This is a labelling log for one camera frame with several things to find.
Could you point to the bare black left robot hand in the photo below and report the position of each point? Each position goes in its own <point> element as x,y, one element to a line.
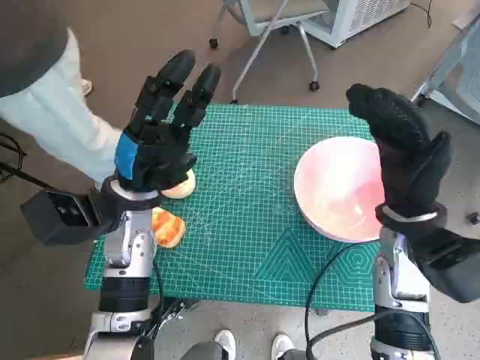
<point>157,157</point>

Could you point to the black table leg brace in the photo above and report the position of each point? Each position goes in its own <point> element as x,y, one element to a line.
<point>176,305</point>

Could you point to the white perforated cabinet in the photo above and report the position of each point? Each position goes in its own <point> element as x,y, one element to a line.
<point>360,18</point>

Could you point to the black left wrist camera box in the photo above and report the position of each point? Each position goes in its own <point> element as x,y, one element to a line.
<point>56,217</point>

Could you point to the long orange toy bread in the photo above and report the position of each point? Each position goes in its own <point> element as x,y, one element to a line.
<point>168,228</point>

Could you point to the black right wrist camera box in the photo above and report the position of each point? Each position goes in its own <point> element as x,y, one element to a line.
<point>450,262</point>

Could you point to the white mesh chair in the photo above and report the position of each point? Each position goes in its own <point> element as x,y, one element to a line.
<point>461,75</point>

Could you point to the green cutting mat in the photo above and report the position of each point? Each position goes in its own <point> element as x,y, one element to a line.
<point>243,187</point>

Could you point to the grey office chair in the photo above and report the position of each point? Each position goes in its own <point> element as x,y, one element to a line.
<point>277,15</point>

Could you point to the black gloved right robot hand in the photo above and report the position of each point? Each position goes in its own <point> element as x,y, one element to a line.
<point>405,150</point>

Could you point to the black stand leg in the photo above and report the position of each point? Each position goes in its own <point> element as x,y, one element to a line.
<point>22,174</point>

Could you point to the round pale toy bun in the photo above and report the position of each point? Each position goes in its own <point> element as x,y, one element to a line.
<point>183,189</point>

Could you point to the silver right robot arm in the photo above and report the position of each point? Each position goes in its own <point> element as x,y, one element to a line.
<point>390,262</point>

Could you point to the pink bowl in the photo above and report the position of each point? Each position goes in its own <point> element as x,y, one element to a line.
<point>330,187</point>

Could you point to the black caster wheel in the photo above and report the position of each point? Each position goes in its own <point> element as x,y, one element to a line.
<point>473,218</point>

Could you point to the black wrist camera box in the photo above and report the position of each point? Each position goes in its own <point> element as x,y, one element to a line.
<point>56,217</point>
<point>450,262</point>

